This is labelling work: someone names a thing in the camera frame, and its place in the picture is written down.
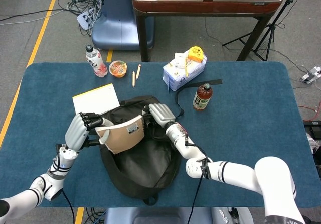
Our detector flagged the blue table cloth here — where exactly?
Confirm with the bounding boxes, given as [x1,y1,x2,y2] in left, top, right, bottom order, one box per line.
[0,61,315,208]

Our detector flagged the brown mahjong table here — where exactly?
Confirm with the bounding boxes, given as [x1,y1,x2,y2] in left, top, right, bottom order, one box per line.
[132,0,284,63]

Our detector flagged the amber tea bottle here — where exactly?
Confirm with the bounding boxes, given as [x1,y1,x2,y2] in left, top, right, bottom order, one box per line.
[192,82,213,112]

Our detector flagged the white power strip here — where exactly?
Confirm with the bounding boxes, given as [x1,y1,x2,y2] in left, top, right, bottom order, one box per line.
[300,66,321,83]

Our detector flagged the brown spiral notebook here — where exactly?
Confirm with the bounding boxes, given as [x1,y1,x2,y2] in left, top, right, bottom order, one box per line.
[96,114,146,155]

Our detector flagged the pink drink bottle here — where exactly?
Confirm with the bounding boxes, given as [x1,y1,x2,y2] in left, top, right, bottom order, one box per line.
[85,44,108,78]

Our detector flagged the grey blue robot torso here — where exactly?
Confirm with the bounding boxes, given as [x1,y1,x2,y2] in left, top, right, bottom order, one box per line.
[104,207,254,224]

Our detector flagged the white blue tissue pack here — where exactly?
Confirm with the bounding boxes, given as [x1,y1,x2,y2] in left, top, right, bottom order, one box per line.
[162,50,208,92]

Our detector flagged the floor cable bundle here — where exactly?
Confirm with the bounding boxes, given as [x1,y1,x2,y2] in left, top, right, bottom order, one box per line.
[57,0,104,36]

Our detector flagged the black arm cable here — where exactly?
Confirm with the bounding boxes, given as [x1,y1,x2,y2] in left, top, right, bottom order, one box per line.
[184,132,214,224]
[51,143,76,224]

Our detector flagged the black tripod stand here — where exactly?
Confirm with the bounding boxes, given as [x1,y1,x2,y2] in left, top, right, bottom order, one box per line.
[222,0,304,62]

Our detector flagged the orange jelly cup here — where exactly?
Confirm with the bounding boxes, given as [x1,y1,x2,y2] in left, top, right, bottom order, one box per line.
[108,60,128,78]

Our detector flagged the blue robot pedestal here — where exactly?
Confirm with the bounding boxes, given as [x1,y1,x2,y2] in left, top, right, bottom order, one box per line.
[90,0,155,51]

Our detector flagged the white notepad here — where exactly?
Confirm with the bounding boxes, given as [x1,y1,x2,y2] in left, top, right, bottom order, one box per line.
[72,83,120,116]

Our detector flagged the yellow tape measure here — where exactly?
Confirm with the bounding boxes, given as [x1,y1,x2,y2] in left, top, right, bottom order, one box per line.
[184,46,204,78]

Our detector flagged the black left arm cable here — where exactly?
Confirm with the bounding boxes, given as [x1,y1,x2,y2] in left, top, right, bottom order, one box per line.
[51,143,76,224]

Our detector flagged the black velcro strap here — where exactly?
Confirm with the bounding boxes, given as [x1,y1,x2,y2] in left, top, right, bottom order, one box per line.
[200,158,212,180]

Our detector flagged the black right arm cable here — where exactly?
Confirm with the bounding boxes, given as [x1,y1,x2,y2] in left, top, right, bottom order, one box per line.
[184,132,214,224]

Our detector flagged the black fabric backpack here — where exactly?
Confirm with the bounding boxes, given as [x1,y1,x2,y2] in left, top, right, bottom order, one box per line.
[99,79,223,206]

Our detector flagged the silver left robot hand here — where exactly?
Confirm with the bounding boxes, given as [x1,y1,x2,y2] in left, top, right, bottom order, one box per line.
[64,111,115,151]

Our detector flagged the small white tissue packet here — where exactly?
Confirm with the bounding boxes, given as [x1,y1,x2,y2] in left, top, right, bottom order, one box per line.
[174,52,188,69]

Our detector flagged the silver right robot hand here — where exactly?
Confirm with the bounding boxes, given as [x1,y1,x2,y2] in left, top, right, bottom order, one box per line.
[141,103,176,129]

